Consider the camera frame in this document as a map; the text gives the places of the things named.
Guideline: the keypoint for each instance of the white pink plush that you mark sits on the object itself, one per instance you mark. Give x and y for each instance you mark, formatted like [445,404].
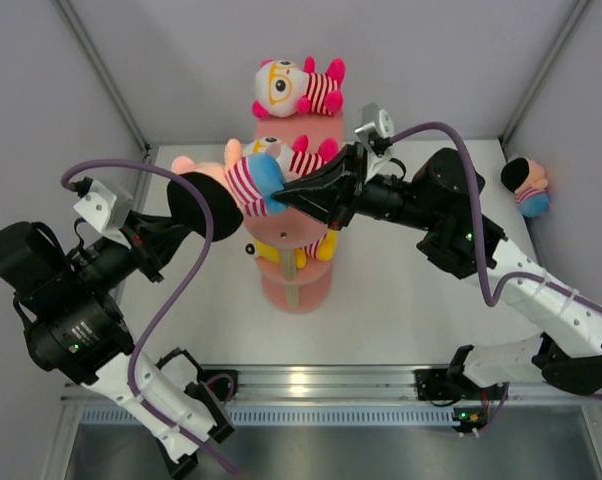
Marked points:
[283,88]
[296,160]

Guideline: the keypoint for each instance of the white slotted cable duct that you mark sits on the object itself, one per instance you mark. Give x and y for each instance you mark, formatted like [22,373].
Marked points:
[255,415]

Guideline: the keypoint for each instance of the yellow plush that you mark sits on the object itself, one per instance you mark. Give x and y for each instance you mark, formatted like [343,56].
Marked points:
[322,250]

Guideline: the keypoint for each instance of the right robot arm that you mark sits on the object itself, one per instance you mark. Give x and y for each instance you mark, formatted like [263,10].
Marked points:
[461,241]

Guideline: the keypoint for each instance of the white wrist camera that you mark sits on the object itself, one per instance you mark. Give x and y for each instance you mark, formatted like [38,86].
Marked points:
[376,129]
[105,207]

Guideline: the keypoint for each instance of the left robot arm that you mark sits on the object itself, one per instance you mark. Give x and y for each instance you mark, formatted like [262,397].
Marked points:
[72,324]

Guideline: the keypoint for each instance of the aluminium front rail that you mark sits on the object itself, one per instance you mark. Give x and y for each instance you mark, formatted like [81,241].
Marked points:
[266,384]

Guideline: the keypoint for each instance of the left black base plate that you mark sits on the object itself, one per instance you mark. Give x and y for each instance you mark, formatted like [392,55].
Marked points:
[222,382]

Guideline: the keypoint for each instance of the pink three-tier wooden shelf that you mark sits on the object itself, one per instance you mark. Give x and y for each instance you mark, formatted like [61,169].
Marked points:
[292,289]

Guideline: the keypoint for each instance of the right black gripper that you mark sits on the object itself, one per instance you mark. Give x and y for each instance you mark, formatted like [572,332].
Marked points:
[345,173]

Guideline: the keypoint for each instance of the black-haired doll blue pants front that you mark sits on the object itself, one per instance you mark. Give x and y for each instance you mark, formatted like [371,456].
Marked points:
[242,185]

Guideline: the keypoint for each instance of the right aluminium frame post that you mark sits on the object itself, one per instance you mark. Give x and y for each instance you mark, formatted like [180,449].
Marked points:
[558,45]

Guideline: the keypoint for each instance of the black-haired doll blue pants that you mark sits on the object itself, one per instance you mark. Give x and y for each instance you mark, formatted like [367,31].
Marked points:
[526,179]
[242,185]

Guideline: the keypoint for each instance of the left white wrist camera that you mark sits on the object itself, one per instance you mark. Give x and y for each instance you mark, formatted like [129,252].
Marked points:
[105,207]

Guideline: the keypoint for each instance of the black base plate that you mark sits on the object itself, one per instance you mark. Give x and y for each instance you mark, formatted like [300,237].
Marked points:
[222,382]
[436,385]

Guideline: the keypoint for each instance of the left aluminium frame post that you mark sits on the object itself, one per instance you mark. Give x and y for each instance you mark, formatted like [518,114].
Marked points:
[86,44]

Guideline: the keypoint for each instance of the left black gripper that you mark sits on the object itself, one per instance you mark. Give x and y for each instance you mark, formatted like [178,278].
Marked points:
[150,237]

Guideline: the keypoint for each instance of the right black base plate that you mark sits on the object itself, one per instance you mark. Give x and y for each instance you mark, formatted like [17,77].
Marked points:
[436,385]

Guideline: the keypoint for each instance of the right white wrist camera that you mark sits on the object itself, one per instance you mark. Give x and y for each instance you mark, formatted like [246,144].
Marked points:
[376,129]

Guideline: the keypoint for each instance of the aluminium frame post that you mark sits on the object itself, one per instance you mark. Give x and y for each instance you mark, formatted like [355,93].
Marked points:
[86,44]
[558,45]

